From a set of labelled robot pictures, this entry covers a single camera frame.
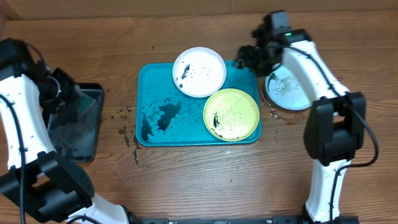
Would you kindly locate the black water basin tray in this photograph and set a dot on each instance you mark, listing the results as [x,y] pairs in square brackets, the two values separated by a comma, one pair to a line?
[74,140]

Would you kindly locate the white plate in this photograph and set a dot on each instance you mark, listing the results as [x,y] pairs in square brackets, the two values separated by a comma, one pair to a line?
[199,72]

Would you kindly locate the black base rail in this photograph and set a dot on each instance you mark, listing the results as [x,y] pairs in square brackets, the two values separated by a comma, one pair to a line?
[274,220]

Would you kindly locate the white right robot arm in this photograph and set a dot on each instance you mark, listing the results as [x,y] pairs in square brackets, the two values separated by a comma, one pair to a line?
[334,130]

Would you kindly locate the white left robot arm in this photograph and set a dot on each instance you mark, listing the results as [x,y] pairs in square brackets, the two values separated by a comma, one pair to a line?
[42,183]

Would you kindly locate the light blue plate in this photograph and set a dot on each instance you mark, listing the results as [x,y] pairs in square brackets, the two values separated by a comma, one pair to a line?
[284,89]

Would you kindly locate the yellow-green dirty plate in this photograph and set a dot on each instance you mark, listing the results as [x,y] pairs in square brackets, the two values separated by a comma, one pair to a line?
[231,115]

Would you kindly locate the blue plastic tray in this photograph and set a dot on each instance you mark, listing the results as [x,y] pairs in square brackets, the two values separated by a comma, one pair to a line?
[165,116]

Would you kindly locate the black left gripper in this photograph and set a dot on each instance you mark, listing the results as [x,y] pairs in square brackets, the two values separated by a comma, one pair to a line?
[71,93]

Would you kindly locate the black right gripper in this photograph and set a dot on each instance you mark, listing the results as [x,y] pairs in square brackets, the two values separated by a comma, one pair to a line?
[249,58]

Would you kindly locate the green scrubbing sponge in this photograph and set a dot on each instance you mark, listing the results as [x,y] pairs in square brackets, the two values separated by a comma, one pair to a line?
[87,106]

